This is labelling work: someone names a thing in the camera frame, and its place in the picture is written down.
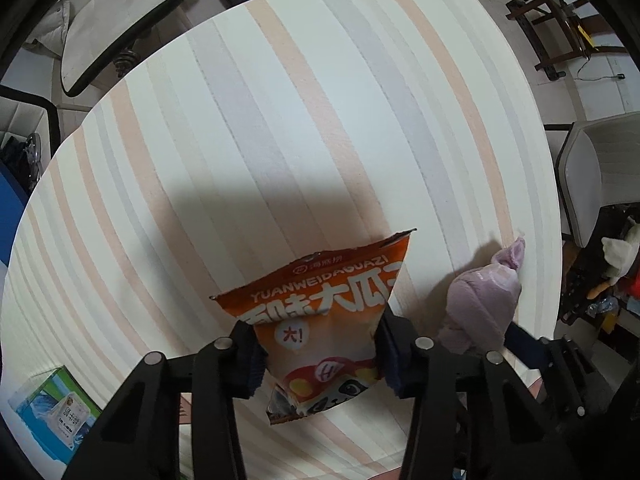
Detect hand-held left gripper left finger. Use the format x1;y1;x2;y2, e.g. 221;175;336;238
62;320;269;480

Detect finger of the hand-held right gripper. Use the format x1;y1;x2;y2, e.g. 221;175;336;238
502;321;551;376
542;337;596;420

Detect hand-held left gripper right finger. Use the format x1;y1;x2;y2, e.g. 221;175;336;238
375;307;548;480

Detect orange panda snack bag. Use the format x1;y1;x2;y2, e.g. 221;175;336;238
209;228;417;426

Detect blue printed cardboard box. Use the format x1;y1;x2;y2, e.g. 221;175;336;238
7;365;103;466

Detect white goose plush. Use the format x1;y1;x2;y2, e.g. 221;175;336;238
587;222;640;301

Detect grey folding chair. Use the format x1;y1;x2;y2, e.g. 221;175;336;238
544;110;640;248

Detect striped table mat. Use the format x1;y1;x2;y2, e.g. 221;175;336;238
0;0;561;480

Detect chrome dumbbell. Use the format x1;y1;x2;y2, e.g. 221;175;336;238
25;132;43;186

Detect dark wooden chair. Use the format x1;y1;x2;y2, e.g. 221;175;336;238
505;0;628;81

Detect white padded black-framed chair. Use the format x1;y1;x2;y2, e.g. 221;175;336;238
0;85;62;196

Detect white cushioned chair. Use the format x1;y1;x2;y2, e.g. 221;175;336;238
60;0;183;98

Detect white puffer jacket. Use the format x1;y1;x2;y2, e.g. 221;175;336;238
22;0;71;58

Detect black power cable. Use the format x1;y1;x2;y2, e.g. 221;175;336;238
575;57;626;82

